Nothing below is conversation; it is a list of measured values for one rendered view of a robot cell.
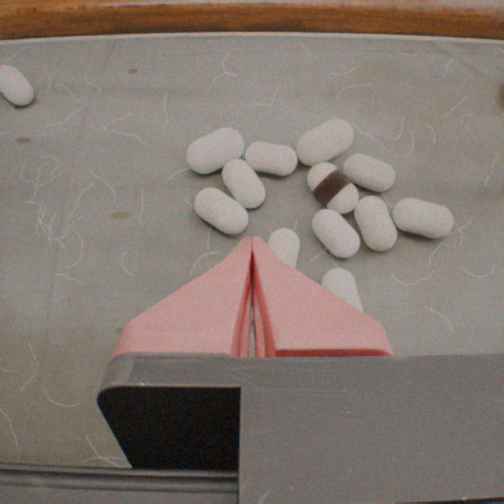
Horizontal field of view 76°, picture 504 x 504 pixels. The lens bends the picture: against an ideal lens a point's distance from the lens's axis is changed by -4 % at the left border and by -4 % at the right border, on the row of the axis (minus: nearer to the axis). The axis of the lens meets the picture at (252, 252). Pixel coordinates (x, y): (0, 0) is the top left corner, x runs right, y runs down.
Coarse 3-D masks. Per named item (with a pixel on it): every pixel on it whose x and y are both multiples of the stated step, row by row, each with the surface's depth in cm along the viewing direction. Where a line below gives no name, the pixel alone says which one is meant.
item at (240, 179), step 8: (232, 160) 20; (240, 160) 20; (224, 168) 20; (232, 168) 20; (240, 168) 19; (248, 168) 20; (224, 176) 20; (232, 176) 20; (240, 176) 19; (248, 176) 19; (256, 176) 20; (232, 184) 20; (240, 184) 19; (248, 184) 19; (256, 184) 19; (232, 192) 20; (240, 192) 19; (248, 192) 19; (256, 192) 19; (264, 192) 20; (240, 200) 20; (248, 200) 19; (256, 200) 19
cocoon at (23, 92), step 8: (0, 72) 21; (8, 72) 21; (16, 72) 22; (0, 80) 21; (8, 80) 21; (16, 80) 21; (24, 80) 22; (0, 88) 21; (8, 88) 21; (16, 88) 21; (24, 88) 21; (32, 88) 22; (8, 96) 21; (16, 96) 21; (24, 96) 22; (32, 96) 22; (16, 104) 22; (24, 104) 22
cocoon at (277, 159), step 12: (252, 144) 20; (264, 144) 20; (252, 156) 20; (264, 156) 20; (276, 156) 20; (288, 156) 20; (252, 168) 21; (264, 168) 20; (276, 168) 20; (288, 168) 20
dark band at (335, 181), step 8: (328, 176) 19; (336, 176) 19; (344, 176) 19; (320, 184) 19; (328, 184) 19; (336, 184) 19; (344, 184) 19; (320, 192) 20; (328, 192) 19; (336, 192) 19; (320, 200) 20; (328, 200) 19
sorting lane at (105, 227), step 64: (0, 64) 24; (64, 64) 24; (128, 64) 23; (192, 64) 23; (256, 64) 23; (320, 64) 23; (384, 64) 23; (448, 64) 24; (0, 128) 22; (64, 128) 22; (128, 128) 22; (192, 128) 22; (256, 128) 22; (384, 128) 22; (448, 128) 22; (0, 192) 21; (64, 192) 21; (128, 192) 21; (192, 192) 21; (384, 192) 21; (448, 192) 21; (0, 256) 20; (64, 256) 20; (128, 256) 20; (192, 256) 20; (320, 256) 20; (384, 256) 20; (448, 256) 20; (64, 320) 19; (128, 320) 19; (384, 320) 19; (448, 320) 19; (0, 384) 18; (64, 384) 18; (0, 448) 18; (64, 448) 18
